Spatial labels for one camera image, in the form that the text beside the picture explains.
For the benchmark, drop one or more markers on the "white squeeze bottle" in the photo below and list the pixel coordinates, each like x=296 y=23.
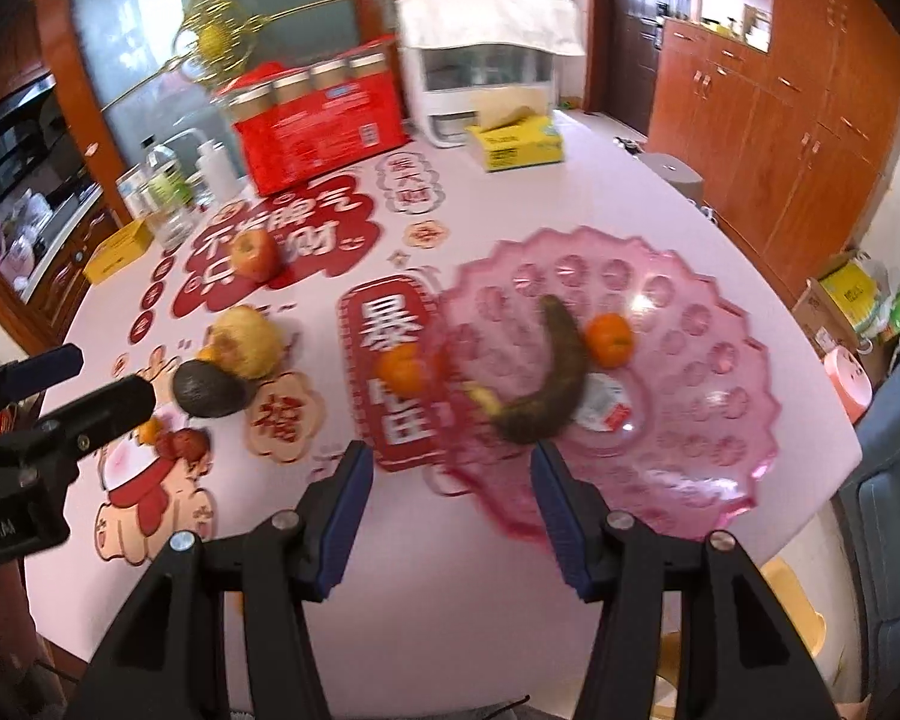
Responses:
x=217 y=170

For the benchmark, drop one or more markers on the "yellow pear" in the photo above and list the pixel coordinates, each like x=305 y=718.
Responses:
x=247 y=344

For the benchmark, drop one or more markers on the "pink plastic fruit bowl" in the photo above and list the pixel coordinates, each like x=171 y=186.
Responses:
x=680 y=436

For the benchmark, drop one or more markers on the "dark green avocado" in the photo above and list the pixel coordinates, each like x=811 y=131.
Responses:
x=203 y=390

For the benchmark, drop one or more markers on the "orange tangerine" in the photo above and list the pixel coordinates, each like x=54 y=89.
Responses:
x=401 y=371
x=610 y=340

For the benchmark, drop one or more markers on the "small orange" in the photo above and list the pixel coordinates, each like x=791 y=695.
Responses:
x=206 y=354

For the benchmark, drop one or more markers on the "blue chair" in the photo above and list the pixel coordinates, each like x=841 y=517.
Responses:
x=868 y=512

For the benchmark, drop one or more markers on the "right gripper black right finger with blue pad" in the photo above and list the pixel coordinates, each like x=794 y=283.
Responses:
x=739 y=654

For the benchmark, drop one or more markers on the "pink plastic stool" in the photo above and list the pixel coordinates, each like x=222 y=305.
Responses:
x=850 y=381

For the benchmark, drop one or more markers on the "yellow tissue box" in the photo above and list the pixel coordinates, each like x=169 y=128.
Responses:
x=532 y=141

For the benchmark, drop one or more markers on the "red apple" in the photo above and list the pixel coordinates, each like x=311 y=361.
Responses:
x=255 y=255

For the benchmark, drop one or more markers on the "white appliance with cloth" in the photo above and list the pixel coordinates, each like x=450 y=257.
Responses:
x=455 y=53

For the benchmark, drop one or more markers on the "grey plastic stool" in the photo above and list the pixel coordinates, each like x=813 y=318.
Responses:
x=675 y=173

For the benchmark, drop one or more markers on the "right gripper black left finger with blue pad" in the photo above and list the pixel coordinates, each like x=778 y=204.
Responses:
x=164 y=655

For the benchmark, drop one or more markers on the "clear plastic bottle green label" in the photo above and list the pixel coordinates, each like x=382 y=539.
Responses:
x=165 y=182

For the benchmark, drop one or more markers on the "overripe brown banana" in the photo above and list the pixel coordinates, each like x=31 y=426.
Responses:
x=542 y=414

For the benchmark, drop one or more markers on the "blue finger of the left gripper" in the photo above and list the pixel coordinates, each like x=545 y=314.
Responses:
x=27 y=377

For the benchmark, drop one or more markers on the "small yellow box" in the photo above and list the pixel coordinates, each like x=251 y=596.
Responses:
x=121 y=249

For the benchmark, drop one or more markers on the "glass sliding door gold ornament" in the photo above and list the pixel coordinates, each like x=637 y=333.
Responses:
x=126 y=70

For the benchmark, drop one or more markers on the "cardboard box on floor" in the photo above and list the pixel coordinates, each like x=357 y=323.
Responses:
x=847 y=303

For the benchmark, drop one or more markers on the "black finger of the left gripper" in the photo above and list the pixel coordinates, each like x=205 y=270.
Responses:
x=93 y=421

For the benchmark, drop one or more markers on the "red drink multipack box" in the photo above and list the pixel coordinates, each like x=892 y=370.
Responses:
x=297 y=123

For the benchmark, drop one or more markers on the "small red fruit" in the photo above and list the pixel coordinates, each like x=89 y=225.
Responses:
x=191 y=445

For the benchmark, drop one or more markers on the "wooden cabinet wall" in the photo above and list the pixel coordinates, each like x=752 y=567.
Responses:
x=793 y=141

